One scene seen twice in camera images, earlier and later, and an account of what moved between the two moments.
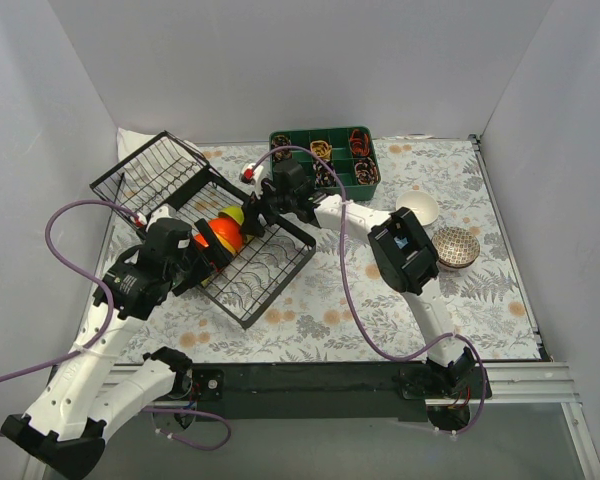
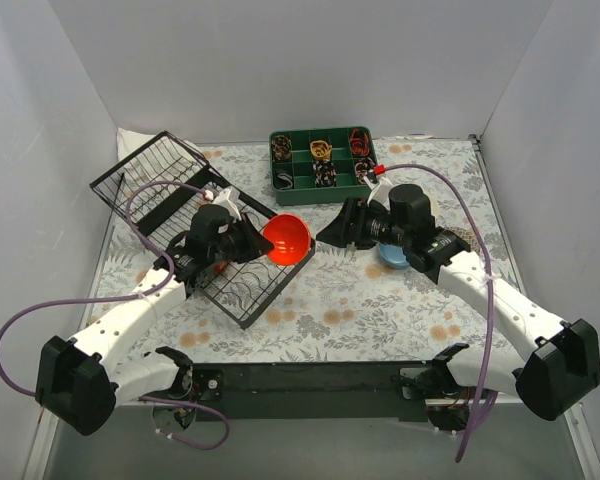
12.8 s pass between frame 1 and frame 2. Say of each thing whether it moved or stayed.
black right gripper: moved
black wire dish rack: stayed
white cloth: stayed
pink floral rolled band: stayed
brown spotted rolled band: stayed
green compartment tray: stayed
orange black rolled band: stayed
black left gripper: moved
